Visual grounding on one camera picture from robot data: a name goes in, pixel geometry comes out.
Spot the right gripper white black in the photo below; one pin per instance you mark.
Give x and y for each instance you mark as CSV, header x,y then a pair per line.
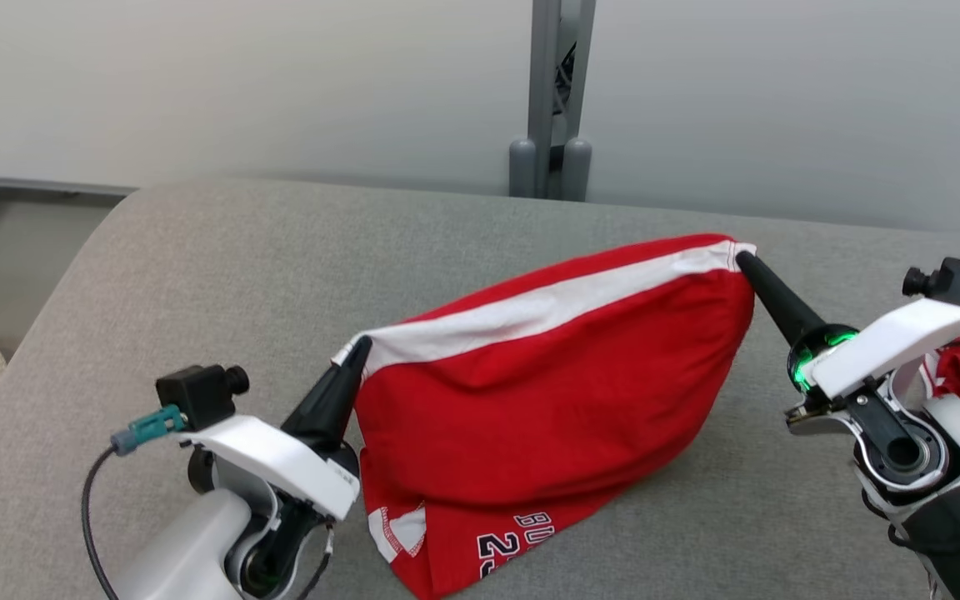
x,y
897,342

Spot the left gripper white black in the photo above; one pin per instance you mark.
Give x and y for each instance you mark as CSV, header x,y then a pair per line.
x,y
280,458

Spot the red shorts with white stripe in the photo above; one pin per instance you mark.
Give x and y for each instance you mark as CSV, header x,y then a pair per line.
x,y
530,400

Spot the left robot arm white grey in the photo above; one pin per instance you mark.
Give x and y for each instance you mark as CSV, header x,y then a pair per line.
x,y
188,542

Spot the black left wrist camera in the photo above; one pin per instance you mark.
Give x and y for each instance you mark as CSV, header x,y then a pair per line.
x,y
197,396

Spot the grey cylindrical post foot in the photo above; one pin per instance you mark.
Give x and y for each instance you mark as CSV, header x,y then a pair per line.
x,y
522,171
577,171

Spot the grey metal partition post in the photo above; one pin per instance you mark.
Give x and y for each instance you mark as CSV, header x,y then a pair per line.
x,y
545,83

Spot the grey wall base rail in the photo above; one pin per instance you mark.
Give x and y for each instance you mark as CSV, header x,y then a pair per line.
x,y
55,186

